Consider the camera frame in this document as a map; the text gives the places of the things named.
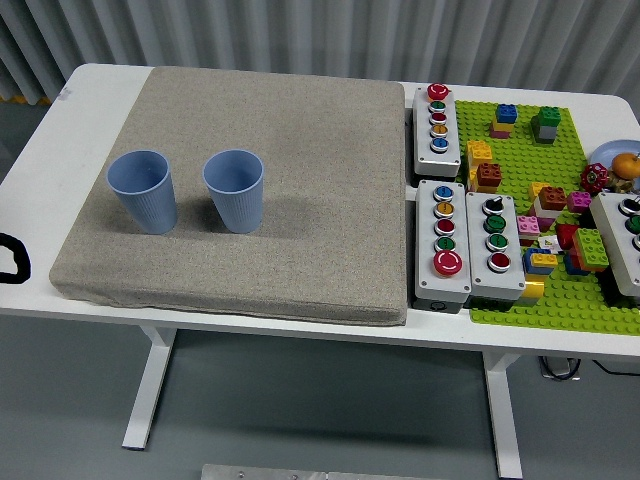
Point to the red toy brick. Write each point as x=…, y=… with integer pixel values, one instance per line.
x=566, y=236

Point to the red valve handwheel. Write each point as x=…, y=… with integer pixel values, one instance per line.
x=594, y=177

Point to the large green toy brick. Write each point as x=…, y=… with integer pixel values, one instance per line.
x=591, y=247

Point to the grey box with selector switch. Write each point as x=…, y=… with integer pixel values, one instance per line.
x=480, y=270

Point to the grey button box black buttons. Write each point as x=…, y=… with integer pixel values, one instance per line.
x=612, y=235

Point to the grey pleated curtain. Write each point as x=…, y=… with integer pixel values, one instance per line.
x=475, y=40

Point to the blue ribbed plastic cup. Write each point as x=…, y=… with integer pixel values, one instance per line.
x=240, y=205
x=150, y=205

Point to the grey five-button control box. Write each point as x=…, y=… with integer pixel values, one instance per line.
x=450, y=160

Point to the grey metal floor plate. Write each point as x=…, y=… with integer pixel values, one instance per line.
x=280, y=472

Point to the translucent yellow toy brick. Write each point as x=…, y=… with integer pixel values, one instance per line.
x=532, y=290

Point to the grey toy brick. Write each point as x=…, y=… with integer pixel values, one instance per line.
x=547, y=134

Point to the magenta toy brick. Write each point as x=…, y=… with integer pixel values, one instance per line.
x=579, y=201

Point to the orange fruit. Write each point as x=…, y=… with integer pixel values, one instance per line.
x=626, y=165

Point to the pale blue plate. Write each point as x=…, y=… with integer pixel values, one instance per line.
x=612, y=149

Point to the grey box large red button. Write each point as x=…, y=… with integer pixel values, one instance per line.
x=425, y=235

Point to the dark blue toy brick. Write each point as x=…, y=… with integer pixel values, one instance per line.
x=575, y=265

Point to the green studded baseplate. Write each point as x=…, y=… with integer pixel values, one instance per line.
x=522, y=150

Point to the orange-brown toy brick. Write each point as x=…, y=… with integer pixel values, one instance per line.
x=552, y=197

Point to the brown toy brick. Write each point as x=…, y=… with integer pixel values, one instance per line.
x=489, y=175

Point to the white table leg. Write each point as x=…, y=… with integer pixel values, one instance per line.
x=150, y=385
x=505, y=425

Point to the grey-brown fabric mat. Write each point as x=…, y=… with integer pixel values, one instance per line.
x=300, y=200

